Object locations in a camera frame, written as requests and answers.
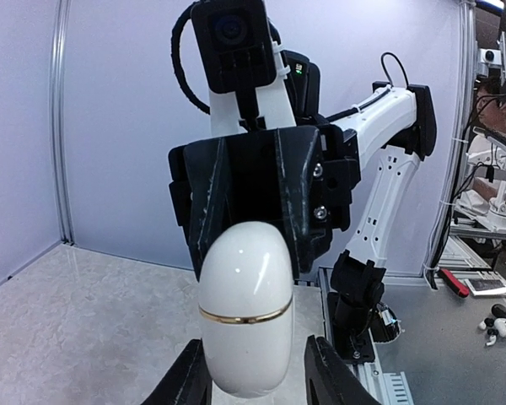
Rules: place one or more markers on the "person in white shirt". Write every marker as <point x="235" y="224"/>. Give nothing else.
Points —
<point x="483" y="194"/>

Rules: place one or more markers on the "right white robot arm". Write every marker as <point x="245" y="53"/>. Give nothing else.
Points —
<point x="396" y="130"/>

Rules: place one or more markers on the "aluminium frame post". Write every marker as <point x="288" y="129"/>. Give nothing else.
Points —
<point x="464" y="107"/>
<point x="57" y="120"/>

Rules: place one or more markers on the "left aluminium frame post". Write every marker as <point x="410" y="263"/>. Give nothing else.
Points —
<point x="57" y="120"/>

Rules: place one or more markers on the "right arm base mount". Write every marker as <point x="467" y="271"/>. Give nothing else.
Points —
<point x="355" y="331"/>

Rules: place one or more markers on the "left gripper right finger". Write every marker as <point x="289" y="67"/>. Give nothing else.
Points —
<point x="328" y="379"/>

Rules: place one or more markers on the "right aluminium frame post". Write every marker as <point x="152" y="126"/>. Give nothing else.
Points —
<point x="464" y="107"/>

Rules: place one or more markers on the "white earbuds on bench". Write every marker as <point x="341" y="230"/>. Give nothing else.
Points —
<point x="495" y="328"/>

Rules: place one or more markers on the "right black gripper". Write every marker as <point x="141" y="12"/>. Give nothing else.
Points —
<point x="298" y="179"/>

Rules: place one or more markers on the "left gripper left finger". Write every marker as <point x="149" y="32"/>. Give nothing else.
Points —
<point x="186" y="382"/>

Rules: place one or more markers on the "red black hand tool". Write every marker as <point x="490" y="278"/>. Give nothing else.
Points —
<point x="453" y="283"/>

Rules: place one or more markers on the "white earbud charging case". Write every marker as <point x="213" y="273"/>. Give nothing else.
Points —
<point x="245" y="305"/>

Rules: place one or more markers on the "black earbud case on bench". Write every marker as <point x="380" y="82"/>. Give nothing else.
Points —
<point x="499" y="311"/>

